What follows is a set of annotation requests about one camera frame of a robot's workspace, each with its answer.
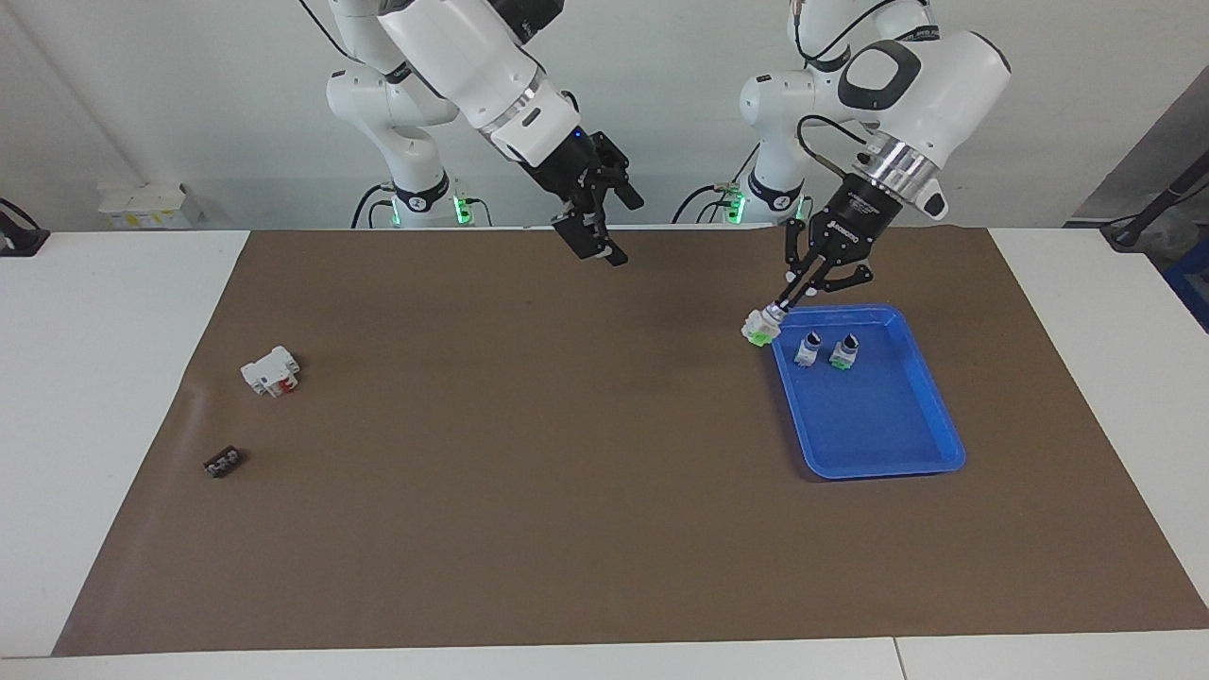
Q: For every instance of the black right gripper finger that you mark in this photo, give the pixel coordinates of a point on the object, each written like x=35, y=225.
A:
x=626, y=187
x=590, y=236

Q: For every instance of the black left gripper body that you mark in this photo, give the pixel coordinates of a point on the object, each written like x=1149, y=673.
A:
x=850, y=222

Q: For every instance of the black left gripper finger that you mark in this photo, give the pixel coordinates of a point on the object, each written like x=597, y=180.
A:
x=795, y=260
x=836, y=279

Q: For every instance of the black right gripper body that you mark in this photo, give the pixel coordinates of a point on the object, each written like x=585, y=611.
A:
x=571, y=170

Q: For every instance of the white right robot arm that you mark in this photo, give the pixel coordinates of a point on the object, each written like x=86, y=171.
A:
x=463, y=57

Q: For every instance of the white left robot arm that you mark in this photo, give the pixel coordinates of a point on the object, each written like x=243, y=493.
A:
x=954, y=85

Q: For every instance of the blue plastic tray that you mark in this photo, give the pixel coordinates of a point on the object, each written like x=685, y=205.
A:
x=878, y=425

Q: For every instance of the brown table mat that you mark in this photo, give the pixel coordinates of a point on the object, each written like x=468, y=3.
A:
x=567, y=472

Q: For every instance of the black stand pole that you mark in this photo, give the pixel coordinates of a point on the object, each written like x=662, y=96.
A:
x=1148, y=212

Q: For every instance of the blue crate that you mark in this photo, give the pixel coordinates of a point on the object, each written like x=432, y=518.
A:
x=1192, y=288

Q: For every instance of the white circuit breaker red lever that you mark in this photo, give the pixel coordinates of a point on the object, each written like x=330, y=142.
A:
x=267, y=371

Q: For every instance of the white cardboard box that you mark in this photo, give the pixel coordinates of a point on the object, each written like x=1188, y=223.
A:
x=142, y=203

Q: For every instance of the small dark terminal block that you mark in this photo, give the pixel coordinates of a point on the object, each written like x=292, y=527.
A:
x=223, y=463

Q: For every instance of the black clamp mount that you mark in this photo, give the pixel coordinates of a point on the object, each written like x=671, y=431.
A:
x=19, y=236

